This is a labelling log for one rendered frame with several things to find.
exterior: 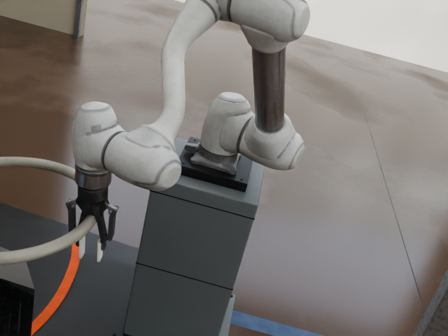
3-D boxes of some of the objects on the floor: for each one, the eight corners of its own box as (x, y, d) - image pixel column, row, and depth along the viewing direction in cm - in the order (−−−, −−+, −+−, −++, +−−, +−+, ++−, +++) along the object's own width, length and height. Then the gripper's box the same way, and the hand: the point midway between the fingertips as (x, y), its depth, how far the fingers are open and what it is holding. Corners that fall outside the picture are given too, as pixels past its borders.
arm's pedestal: (140, 270, 267) (168, 129, 231) (235, 297, 265) (277, 158, 230) (107, 341, 222) (135, 179, 186) (221, 373, 220) (271, 216, 185)
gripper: (130, 181, 135) (125, 255, 146) (65, 170, 135) (64, 244, 146) (123, 195, 128) (118, 271, 139) (53, 184, 128) (54, 261, 139)
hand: (91, 247), depth 141 cm, fingers closed on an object, 4 cm apart
